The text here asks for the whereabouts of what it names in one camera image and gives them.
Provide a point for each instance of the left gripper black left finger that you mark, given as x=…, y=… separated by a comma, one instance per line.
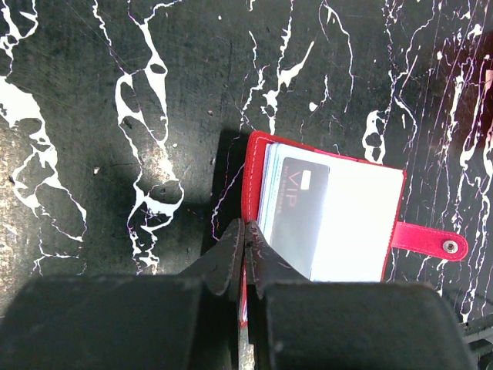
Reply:
x=188, y=320

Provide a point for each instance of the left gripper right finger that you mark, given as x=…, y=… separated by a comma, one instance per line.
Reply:
x=298, y=324

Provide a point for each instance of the red card holder wallet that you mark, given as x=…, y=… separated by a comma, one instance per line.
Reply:
x=360, y=224

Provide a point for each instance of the black VIP credit card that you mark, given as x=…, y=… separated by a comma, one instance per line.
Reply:
x=298, y=212

